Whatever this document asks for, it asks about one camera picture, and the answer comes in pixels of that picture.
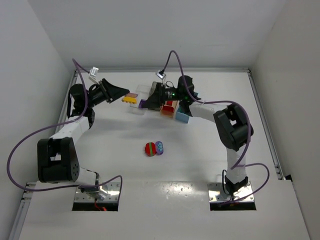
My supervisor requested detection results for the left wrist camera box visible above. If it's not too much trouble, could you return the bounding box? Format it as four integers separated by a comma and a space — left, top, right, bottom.
88, 67, 99, 84

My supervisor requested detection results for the metal base plate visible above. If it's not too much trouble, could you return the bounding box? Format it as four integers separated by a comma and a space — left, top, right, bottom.
74, 182, 121, 203
207, 182, 255, 203

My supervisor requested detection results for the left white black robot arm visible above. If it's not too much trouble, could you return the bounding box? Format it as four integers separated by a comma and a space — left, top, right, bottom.
37, 79, 130, 189

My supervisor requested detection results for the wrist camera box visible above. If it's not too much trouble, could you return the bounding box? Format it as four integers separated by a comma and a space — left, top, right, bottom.
155, 69, 166, 81
88, 67, 99, 84

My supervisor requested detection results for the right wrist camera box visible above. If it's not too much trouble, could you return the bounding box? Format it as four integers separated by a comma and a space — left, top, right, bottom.
155, 69, 166, 81

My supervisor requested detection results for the red sloped lego brick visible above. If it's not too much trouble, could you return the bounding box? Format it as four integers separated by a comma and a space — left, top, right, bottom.
162, 105, 175, 114

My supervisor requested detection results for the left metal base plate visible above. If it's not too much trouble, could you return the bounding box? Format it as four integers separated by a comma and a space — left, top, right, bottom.
74, 182, 121, 203

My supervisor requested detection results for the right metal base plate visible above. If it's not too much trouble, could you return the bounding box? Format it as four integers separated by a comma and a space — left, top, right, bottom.
207, 182, 255, 203

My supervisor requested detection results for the purple striped oval lego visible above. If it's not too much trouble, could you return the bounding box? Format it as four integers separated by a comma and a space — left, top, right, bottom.
125, 92, 138, 98

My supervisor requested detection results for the orange translucent plastic container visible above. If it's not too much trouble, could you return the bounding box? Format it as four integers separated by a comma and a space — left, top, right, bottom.
160, 100, 178, 119

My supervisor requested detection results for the blue plastic container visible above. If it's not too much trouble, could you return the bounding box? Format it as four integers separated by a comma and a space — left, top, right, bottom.
175, 94, 195, 124

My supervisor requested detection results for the yellow curved lego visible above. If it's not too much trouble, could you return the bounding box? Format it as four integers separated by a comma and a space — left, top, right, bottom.
121, 96, 137, 105

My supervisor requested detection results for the red base lego brick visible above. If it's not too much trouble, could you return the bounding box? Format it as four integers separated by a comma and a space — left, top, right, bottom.
166, 101, 177, 106

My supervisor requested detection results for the smoky grey plastic container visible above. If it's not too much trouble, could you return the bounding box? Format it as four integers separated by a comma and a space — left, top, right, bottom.
149, 81, 161, 96

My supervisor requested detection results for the clear plastic container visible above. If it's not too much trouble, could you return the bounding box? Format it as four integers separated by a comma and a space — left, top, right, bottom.
129, 84, 151, 116

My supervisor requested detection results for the red round striped lego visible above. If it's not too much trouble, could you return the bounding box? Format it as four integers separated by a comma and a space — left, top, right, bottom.
144, 142, 157, 157

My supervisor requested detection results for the purple flower print lego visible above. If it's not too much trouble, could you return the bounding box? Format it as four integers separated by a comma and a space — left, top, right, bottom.
155, 141, 164, 155

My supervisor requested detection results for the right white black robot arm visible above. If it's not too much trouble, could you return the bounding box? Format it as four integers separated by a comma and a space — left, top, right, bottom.
141, 75, 254, 196

